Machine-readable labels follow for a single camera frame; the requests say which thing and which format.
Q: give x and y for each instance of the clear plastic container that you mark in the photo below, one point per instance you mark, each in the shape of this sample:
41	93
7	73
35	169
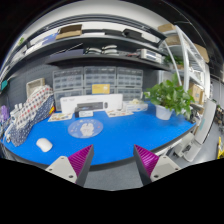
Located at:
128	106

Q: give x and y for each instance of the yellow label box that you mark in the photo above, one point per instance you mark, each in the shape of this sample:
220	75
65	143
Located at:
100	88

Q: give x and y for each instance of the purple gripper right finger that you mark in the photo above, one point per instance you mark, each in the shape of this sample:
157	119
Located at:
152	167

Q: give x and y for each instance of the white office chair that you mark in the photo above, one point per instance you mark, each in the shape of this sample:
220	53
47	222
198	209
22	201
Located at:
191	144

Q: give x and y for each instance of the white computer mouse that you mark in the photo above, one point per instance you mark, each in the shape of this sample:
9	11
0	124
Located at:
44	144

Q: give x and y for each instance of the green potted plant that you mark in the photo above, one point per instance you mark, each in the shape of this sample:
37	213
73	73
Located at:
170	97

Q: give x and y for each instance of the white metal shelf rack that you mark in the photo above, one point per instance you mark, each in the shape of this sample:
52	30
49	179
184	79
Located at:
188	61

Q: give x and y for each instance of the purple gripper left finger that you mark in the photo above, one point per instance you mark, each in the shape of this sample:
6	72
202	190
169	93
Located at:
74	168

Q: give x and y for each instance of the patterned fabric bag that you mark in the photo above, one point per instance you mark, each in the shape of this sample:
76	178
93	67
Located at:
36	108

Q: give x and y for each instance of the small black white box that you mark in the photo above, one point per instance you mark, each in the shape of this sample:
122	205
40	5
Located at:
86	114

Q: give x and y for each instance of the white keyboard box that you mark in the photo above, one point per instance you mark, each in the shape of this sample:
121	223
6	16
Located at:
92	102

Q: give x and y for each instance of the round printed mouse pad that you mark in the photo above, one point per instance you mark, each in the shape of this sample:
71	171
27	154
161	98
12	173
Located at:
85	128

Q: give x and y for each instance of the beige plastic crate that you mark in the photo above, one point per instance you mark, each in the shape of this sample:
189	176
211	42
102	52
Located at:
33	85

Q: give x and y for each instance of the blue table mat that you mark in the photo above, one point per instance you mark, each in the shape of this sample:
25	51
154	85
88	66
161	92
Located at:
114	143

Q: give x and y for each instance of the grey drawer cabinet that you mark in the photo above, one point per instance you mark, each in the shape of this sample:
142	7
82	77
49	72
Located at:
78	81

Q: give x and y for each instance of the right printed card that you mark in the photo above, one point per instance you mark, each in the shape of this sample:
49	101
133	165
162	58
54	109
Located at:
116	113

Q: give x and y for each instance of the cardboard box on shelf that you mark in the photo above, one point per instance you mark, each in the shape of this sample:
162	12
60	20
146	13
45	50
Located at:
69	31

